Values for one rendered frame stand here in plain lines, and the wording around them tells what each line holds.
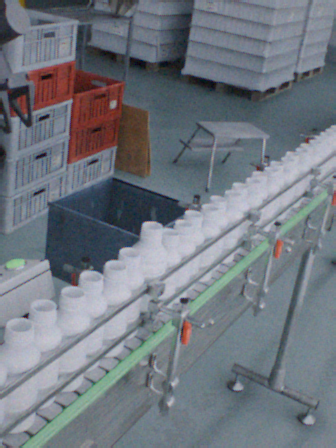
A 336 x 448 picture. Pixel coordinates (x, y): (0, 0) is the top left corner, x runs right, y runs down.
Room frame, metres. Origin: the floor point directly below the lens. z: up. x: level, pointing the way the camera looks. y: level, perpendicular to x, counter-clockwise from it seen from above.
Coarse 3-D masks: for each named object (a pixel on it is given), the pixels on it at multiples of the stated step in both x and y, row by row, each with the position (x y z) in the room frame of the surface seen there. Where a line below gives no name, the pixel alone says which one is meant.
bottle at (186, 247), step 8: (176, 224) 1.17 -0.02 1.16; (184, 224) 1.19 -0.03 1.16; (192, 224) 1.18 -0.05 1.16; (184, 232) 1.16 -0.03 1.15; (192, 232) 1.17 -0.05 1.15; (184, 240) 1.16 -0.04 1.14; (184, 248) 1.15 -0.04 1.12; (192, 248) 1.16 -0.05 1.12; (184, 256) 1.15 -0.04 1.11; (192, 264) 1.18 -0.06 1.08; (184, 272) 1.15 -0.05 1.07; (184, 280) 1.15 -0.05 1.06; (176, 288) 1.15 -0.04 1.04; (184, 296) 1.16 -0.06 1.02
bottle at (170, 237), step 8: (168, 232) 1.14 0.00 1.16; (176, 232) 1.14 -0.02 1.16; (168, 240) 1.11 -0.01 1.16; (176, 240) 1.12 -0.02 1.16; (168, 248) 1.11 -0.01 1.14; (176, 248) 1.12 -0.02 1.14; (168, 256) 1.10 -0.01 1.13; (176, 256) 1.11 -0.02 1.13; (168, 264) 1.10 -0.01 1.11; (176, 264) 1.11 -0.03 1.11; (176, 272) 1.11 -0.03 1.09; (168, 280) 1.10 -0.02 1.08; (176, 280) 1.12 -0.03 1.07; (168, 288) 1.10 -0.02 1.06; (160, 296) 1.09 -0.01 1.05; (168, 296) 1.10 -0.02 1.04; (160, 312) 1.09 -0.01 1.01
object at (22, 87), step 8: (8, 80) 1.22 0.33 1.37; (16, 80) 1.23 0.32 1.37; (24, 80) 1.25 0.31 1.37; (32, 80) 1.27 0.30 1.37; (8, 88) 1.21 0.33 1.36; (16, 88) 1.27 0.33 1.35; (24, 88) 1.26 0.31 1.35; (32, 88) 1.27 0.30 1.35; (8, 96) 1.28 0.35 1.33; (16, 96) 1.27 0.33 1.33; (32, 96) 1.26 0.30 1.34; (16, 104) 1.27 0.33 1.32; (32, 104) 1.26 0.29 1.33; (16, 112) 1.27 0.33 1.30; (32, 112) 1.26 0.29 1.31; (24, 120) 1.26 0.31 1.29; (32, 120) 1.25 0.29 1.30
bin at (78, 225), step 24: (72, 192) 1.76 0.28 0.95; (96, 192) 1.87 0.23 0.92; (120, 192) 1.92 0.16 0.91; (144, 192) 1.89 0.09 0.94; (48, 216) 1.67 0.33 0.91; (72, 216) 1.63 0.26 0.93; (96, 216) 1.88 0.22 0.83; (120, 216) 1.92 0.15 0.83; (144, 216) 1.88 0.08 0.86; (168, 216) 1.85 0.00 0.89; (48, 240) 1.66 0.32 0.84; (72, 240) 1.63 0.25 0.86; (96, 240) 1.60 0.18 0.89; (120, 240) 1.56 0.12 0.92; (72, 264) 1.62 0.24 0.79; (96, 264) 1.59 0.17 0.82
